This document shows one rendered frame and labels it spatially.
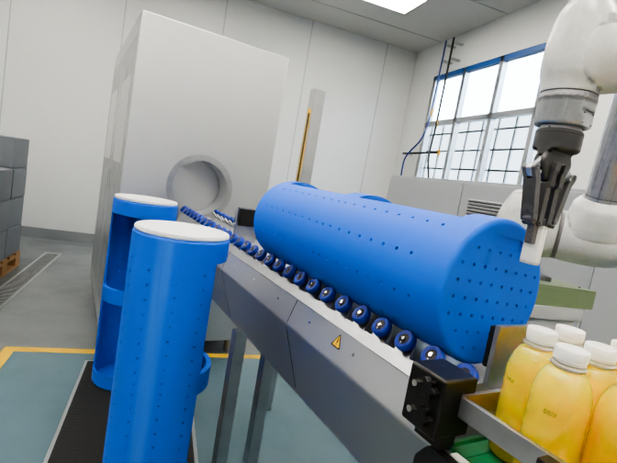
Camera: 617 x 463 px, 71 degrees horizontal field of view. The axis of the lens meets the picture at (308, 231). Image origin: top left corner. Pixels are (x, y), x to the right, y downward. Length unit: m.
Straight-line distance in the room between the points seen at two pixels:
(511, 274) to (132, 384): 1.03
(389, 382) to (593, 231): 0.82
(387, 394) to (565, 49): 0.68
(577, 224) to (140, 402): 1.36
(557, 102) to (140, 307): 1.09
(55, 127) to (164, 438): 4.97
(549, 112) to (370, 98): 5.80
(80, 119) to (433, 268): 5.47
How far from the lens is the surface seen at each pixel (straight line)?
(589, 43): 0.86
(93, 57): 6.04
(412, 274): 0.83
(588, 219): 1.47
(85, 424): 2.06
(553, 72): 0.86
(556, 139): 0.84
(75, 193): 5.99
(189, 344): 1.31
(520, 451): 0.64
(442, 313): 0.80
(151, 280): 1.26
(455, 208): 3.27
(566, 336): 0.75
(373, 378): 0.94
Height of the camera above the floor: 1.24
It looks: 6 degrees down
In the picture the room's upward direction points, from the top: 10 degrees clockwise
